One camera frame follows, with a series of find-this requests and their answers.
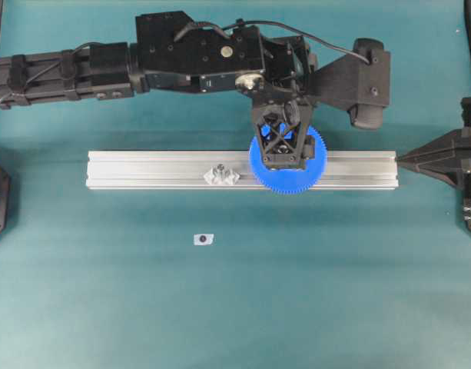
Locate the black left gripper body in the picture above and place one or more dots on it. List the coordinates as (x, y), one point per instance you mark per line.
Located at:
(288, 64)

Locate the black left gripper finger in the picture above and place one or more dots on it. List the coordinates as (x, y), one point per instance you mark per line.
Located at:
(281, 132)

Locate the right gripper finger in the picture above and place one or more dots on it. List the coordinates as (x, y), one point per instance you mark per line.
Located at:
(445, 146)
(451, 176)

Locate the large blue gear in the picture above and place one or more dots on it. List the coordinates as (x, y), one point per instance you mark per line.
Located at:
(289, 181)

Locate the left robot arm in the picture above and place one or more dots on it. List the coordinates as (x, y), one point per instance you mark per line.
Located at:
(175, 53)

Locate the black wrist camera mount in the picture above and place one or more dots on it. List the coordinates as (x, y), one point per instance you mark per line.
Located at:
(358, 88)

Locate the left clear shaft bracket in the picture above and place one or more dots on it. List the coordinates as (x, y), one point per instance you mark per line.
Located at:
(221, 175)

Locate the silver aluminium extrusion rail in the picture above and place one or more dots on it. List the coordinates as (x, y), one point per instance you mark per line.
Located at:
(345, 170)

